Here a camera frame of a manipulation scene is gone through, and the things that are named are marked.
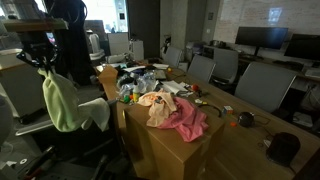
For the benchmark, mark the white paper stack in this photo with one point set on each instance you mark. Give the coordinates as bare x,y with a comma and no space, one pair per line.
173,87

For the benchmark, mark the black cylinder speaker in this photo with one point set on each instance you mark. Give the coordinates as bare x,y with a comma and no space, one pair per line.
283,150

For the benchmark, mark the small orange cap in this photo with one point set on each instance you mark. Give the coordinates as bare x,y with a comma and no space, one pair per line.
233,123

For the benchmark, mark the black computer monitor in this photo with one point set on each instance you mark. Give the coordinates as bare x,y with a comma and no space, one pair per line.
303,46
261,37

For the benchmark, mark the peach shirt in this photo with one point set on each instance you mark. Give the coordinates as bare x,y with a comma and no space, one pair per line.
160,111

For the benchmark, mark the red ball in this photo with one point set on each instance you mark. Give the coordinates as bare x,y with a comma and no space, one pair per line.
195,87

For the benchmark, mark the orange yellow ball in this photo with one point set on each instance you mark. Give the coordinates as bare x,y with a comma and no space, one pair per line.
169,69

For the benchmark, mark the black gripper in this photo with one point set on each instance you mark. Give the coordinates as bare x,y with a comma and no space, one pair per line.
37,45

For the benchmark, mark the white paper tag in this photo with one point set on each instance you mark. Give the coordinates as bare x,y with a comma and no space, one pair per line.
266,142

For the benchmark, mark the small cardboard box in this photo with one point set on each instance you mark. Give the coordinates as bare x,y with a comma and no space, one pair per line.
108,80

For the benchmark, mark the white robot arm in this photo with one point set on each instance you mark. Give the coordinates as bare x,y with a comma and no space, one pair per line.
5,123

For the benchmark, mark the rubik's cube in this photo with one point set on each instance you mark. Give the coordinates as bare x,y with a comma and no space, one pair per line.
228,110

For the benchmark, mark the black robot stand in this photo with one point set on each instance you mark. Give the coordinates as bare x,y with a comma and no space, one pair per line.
26,163

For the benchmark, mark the white towel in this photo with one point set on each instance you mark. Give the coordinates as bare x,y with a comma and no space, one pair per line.
98,113

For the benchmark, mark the black round speaker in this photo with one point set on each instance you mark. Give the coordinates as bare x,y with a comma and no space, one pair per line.
246,119

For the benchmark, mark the green plastic item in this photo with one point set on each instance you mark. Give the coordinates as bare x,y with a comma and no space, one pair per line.
126,99

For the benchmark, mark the white yellow spray bottle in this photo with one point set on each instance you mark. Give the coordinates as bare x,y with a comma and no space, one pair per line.
136,93

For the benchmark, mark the pink shirt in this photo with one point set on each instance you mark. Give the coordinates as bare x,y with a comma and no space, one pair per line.
186,120

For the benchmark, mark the black keyboard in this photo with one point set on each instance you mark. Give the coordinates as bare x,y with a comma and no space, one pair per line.
288,64

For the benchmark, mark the large brown cardboard box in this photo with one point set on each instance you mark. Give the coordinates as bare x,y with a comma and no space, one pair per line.
166,160

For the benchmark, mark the light green towel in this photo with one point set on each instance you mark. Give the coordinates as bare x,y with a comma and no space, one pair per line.
61,103

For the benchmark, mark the clear plastic bag pile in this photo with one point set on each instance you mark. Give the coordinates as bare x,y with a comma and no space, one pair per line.
146,83

